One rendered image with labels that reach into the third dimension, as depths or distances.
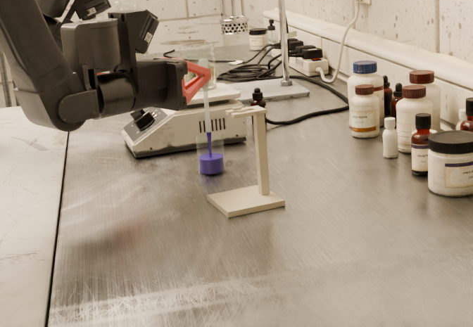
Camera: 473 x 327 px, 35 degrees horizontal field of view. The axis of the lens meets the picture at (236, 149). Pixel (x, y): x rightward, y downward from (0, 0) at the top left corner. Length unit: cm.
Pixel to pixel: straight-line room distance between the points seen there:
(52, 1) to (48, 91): 39
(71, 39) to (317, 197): 38
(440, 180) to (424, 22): 53
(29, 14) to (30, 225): 28
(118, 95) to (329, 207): 31
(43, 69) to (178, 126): 39
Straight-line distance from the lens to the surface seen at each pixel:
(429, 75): 125
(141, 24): 101
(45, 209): 107
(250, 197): 100
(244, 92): 169
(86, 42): 97
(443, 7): 139
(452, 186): 99
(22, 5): 92
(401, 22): 157
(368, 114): 127
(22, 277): 87
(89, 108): 95
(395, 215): 94
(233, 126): 129
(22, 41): 92
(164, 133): 126
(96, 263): 87
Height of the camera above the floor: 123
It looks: 15 degrees down
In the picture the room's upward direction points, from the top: 5 degrees counter-clockwise
